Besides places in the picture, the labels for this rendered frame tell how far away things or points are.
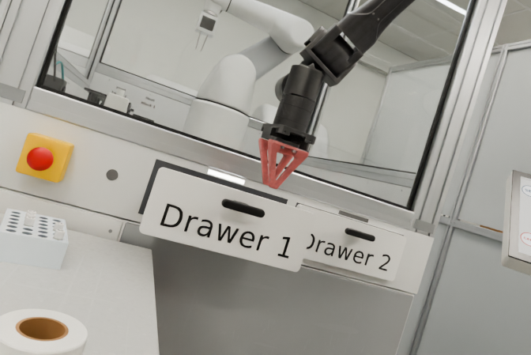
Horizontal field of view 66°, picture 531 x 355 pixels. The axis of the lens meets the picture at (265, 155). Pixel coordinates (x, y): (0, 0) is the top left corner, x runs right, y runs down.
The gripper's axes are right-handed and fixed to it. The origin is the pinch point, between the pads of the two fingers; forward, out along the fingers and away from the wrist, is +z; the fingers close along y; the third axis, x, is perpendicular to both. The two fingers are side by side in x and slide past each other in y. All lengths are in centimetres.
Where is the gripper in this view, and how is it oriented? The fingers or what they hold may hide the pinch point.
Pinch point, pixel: (271, 181)
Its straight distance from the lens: 68.0
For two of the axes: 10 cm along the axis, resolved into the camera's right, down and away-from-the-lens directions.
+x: -9.1, -3.0, -3.0
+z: -3.1, 9.5, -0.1
